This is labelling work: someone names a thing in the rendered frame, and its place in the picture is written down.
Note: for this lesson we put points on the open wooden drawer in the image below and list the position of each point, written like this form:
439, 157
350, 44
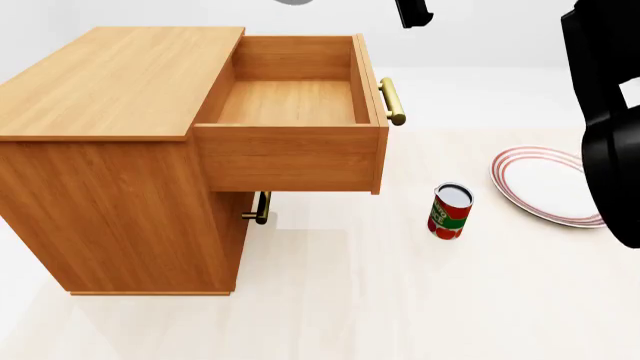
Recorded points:
290, 161

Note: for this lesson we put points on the tomato sauce can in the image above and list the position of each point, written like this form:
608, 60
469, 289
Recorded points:
447, 219

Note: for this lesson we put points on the grey round object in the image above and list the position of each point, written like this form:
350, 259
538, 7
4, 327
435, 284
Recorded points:
294, 1

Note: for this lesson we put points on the wooden cabinet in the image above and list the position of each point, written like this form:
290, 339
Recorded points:
100, 131

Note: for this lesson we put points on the white plate with red rings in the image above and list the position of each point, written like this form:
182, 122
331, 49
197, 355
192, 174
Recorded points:
545, 187

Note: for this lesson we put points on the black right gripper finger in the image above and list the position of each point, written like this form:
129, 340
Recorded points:
414, 13

